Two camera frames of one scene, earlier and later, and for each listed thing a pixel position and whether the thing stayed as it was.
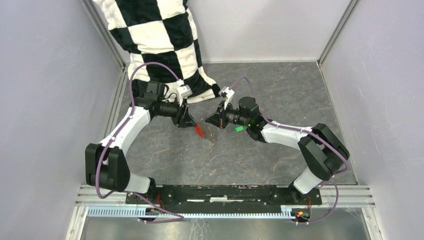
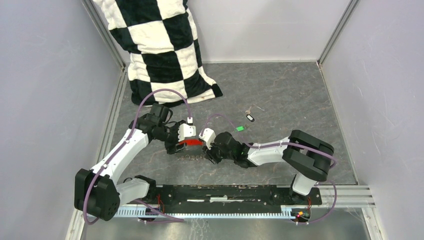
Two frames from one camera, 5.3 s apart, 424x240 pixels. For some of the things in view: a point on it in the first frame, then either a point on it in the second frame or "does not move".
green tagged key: x=239 y=128 does not move
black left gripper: x=183 y=118 -> x=171 y=147
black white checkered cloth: x=163 y=32 does not move
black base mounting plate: x=221 y=199 does not move
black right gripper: x=215 y=119 -> x=209 y=154
